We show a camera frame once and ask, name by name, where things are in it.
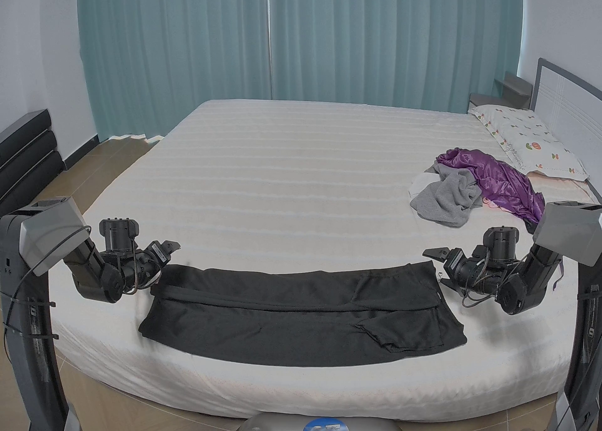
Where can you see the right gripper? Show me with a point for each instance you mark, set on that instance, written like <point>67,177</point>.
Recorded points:
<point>461,271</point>

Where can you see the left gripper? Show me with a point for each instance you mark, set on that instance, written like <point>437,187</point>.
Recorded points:
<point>153,262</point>

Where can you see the black T-shirt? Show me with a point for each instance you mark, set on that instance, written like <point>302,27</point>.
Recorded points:
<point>282,321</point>

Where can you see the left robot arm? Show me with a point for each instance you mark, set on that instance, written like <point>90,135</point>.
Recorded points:
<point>47,227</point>

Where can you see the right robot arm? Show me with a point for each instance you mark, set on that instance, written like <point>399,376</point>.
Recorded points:
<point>569,231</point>

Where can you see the bed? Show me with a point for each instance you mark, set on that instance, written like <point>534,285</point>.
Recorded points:
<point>305,161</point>

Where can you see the grey garment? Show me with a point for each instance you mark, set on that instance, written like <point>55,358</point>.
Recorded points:
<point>447,203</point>

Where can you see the pink garment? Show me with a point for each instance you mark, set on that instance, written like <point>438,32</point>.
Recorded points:
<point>489,203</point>

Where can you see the white garment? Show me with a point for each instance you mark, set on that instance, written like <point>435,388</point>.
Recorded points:
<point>418,184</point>

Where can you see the purple satin garment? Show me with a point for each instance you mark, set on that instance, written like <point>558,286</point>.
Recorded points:
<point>498,175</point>

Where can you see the white printed pillow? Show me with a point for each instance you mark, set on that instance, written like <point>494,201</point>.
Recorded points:
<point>531,137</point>

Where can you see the black chest of drawers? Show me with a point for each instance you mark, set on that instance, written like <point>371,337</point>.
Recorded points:
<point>26,151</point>

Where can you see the grey bedside table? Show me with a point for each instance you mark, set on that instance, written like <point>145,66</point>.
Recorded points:
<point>510,88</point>

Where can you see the blue-green curtain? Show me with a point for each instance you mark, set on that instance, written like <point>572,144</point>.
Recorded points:
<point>399,29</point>
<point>174,39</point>

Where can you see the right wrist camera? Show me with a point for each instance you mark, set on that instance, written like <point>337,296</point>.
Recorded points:
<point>480,253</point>

